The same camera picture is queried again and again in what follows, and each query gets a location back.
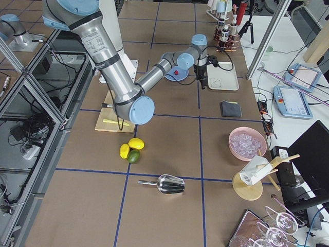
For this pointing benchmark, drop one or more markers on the black camera tripod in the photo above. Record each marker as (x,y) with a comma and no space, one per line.
(252,8)

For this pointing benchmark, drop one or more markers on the grey folded cloth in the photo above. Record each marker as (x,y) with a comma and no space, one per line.
(230,109)

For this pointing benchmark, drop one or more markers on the aluminium frame post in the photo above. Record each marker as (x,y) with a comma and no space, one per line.
(270,31)

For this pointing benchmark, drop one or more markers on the metal scoop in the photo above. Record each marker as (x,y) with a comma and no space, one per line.
(167,184)

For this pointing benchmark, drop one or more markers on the dark drink bottle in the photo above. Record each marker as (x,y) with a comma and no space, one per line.
(233,26)
(220,25)
(224,33)

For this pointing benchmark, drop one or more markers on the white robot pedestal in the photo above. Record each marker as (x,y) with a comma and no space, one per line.
(111,25)

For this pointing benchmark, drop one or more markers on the yellow lemon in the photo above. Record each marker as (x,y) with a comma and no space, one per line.
(136,143)
(124,151)

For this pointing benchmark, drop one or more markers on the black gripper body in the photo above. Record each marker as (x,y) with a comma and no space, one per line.
(199,70)

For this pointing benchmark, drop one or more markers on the wine glass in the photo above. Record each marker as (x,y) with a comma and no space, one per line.
(286,222)
(274,235)

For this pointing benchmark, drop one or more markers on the wooden cutting board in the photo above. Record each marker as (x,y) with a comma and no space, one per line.
(108,113)

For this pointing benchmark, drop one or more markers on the blue teach pendant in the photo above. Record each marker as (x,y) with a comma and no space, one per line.
(291,103)
(303,77)

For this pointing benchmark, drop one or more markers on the cream bear tray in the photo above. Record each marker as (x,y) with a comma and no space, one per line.
(223,77)

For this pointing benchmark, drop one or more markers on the yellow plastic knife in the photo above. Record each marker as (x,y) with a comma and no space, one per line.
(115,122)

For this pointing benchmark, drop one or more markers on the black monitor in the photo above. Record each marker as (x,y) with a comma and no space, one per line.
(312,147)

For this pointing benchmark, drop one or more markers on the pink bowl of ice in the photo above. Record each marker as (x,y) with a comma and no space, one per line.
(245,143)

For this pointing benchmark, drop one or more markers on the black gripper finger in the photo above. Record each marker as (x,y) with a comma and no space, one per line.
(203,82)

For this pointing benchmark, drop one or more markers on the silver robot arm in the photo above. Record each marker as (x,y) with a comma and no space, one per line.
(131,103)
(13,29)

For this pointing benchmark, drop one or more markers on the white mug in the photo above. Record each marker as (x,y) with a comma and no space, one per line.
(255,170)

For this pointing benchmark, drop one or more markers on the copper bottle rack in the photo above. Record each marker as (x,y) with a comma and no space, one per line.
(231,45)

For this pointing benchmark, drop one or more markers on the green lime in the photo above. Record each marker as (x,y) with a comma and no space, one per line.
(133,156)

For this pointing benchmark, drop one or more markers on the blue plate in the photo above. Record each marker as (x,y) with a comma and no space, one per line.
(183,73)

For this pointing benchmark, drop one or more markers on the wooden cup stand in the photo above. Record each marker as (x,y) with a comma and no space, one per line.
(251,193)

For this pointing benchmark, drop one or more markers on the silver handled knife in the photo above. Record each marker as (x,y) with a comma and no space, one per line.
(106,105)

